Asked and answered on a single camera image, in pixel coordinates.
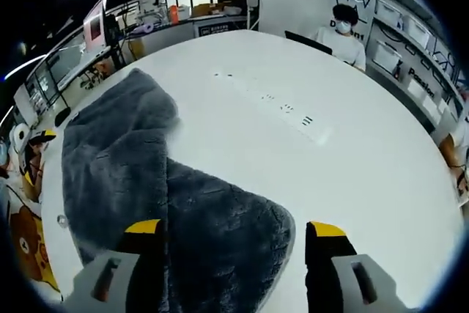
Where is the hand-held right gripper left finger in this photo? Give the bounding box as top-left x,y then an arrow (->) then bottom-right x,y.
71,218 -> 168,313

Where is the metal storage shelf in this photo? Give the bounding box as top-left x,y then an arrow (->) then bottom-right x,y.
368,0 -> 469,138

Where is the black stand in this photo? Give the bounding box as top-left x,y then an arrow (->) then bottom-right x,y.
54,107 -> 73,127

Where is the cardboard box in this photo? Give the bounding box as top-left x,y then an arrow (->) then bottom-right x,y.
192,3 -> 214,18

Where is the black laptop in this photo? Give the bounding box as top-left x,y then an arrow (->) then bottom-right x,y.
284,30 -> 333,56

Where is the table socket panel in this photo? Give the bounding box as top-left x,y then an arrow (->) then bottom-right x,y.
210,69 -> 333,147

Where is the person's left hand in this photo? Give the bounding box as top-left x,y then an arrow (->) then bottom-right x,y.
23,141 -> 49,182

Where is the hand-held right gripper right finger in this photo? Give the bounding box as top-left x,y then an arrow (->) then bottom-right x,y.
305,220 -> 419,313

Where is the white storage shelf with boxes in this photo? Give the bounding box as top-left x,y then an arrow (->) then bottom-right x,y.
372,0 -> 469,127

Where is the dark grey towel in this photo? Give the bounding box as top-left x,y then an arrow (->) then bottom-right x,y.
61,67 -> 297,313

